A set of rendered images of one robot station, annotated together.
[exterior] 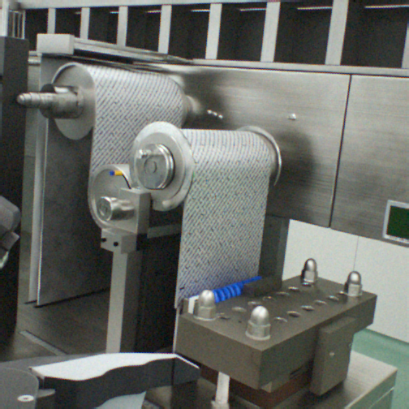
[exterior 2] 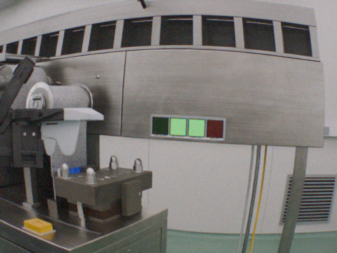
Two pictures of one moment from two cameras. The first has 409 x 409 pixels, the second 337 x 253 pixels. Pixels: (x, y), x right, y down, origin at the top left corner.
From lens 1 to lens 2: 39 cm
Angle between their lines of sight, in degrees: 19
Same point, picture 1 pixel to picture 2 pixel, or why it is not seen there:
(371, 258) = (158, 186)
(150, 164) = (35, 103)
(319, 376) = (125, 207)
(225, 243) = not seen: hidden behind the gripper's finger
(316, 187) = (112, 113)
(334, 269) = not seen: hidden behind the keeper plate
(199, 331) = (64, 183)
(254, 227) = (81, 137)
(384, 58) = (143, 43)
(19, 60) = not seen: outside the picture
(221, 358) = (76, 194)
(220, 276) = (68, 163)
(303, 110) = (102, 72)
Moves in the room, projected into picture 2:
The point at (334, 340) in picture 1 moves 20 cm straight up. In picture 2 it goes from (130, 188) to (131, 122)
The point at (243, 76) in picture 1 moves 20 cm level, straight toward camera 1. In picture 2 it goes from (73, 60) to (74, 55)
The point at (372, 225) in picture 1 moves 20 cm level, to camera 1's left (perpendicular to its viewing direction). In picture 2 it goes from (144, 130) to (86, 129)
